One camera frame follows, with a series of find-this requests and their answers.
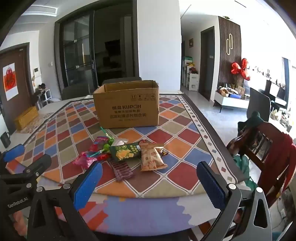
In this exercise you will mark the purple striped wrapper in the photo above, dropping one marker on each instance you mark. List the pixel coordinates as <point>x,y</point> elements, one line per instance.
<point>122,171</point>

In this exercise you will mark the dark red snack packet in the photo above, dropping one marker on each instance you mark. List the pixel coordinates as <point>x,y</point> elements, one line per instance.
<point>164,153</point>

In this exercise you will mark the dark dining chair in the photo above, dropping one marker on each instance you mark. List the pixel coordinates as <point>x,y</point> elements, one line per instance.
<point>76,91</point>

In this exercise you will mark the green snack packet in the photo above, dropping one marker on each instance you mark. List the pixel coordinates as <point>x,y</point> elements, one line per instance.
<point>122,151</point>

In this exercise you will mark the black piano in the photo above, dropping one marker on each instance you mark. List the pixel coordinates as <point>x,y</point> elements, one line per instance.
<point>275,92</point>

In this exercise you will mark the red and white wall poster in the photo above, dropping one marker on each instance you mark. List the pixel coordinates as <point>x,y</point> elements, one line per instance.
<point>10,81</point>

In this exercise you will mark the green lollipop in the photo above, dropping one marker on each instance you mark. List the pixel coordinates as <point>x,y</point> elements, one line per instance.
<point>107,147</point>

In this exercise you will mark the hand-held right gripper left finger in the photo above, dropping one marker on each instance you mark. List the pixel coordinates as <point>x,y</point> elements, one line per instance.
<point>87,183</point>

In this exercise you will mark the red garment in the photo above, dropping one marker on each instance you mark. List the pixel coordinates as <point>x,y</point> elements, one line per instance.
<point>282,162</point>

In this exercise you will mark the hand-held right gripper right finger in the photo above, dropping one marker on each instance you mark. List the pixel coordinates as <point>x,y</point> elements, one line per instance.
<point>211,185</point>

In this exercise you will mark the dark interior door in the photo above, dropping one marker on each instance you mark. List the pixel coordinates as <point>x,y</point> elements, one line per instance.
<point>207,64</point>

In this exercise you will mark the brown entrance door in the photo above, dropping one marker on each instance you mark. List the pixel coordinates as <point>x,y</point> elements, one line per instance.
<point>23,92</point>

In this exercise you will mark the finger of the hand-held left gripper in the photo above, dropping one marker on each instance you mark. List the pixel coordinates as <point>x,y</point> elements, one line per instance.
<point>40,163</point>
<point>13,151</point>

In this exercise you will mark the brown wooden chair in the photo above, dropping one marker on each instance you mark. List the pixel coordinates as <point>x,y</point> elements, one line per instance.
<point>254,148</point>

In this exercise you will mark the white small stool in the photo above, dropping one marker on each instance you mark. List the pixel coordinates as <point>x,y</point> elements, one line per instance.
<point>46,97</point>

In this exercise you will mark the grey upholstered chair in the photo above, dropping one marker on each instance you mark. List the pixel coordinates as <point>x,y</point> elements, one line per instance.
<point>257,104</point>

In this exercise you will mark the pink wrapped lollipop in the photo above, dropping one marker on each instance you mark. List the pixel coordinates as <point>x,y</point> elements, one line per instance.
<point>83,160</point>

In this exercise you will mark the small framed picture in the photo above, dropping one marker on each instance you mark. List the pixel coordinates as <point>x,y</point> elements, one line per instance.
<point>191,42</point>

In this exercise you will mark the gold wall ornament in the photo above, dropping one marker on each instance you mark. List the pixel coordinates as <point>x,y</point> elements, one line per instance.
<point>229,44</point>

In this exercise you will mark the yellow box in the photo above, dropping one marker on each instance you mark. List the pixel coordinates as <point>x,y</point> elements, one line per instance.
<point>26,118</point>

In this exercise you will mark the white shelf rack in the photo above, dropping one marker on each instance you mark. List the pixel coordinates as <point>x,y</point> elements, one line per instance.
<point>190,76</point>

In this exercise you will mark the beige snack packet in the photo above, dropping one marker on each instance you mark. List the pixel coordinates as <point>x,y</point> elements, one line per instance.
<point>151,160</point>

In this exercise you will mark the teal plastic bag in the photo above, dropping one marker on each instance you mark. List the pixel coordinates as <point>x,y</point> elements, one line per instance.
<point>244,169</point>

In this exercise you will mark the black glass sliding door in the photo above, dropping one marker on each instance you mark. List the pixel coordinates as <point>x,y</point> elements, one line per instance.
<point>78,51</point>

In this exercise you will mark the black jug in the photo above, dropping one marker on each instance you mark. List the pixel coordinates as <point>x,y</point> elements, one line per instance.
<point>5,140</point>

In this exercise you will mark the brown cardboard box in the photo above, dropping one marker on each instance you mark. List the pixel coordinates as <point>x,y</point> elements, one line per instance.
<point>127,111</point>

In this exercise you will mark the dark green garment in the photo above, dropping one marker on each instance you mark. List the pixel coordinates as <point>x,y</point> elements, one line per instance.
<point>252,119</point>

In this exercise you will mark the pink snack packet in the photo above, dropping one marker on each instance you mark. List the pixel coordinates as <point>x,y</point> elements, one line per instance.
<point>99,141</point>

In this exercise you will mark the colourful checkered tablecloth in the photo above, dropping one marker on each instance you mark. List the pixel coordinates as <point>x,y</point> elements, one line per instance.
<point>185,148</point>

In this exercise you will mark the white low cabinet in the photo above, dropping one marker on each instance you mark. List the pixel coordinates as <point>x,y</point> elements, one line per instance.
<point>231,102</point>

